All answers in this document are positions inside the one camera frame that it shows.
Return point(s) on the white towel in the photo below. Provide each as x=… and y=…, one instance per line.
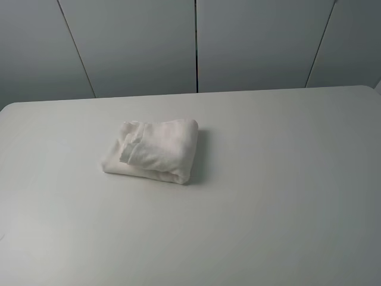
x=162, y=151

